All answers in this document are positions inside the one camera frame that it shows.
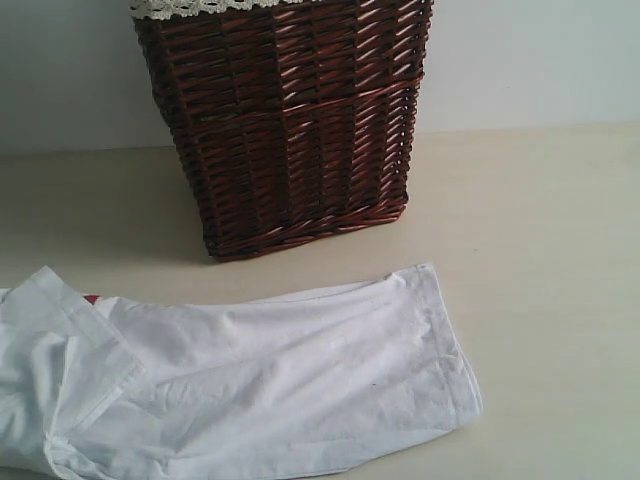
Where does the dark brown wicker basket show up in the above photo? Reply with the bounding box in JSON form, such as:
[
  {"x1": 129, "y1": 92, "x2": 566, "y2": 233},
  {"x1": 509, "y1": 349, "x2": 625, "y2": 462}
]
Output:
[{"x1": 131, "y1": 0, "x2": 433, "y2": 261}]

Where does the white shirt garment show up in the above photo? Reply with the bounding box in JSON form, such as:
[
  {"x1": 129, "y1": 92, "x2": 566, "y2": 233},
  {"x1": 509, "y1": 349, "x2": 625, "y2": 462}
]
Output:
[{"x1": 1, "y1": 264, "x2": 483, "y2": 479}]

